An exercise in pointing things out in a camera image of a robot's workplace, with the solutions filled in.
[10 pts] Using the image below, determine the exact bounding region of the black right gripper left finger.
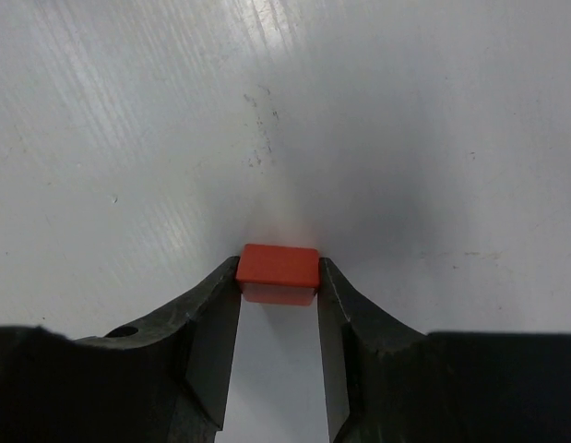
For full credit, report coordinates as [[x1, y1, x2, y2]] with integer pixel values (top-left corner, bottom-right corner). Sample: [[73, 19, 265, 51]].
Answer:
[[0, 257, 241, 442]]

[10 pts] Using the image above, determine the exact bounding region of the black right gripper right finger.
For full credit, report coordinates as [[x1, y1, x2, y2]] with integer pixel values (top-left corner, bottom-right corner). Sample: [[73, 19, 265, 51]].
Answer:
[[317, 258, 571, 442]]

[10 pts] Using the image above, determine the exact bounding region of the red wedge block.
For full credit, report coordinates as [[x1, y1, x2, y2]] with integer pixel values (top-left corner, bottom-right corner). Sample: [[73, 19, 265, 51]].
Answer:
[[235, 244, 320, 306]]

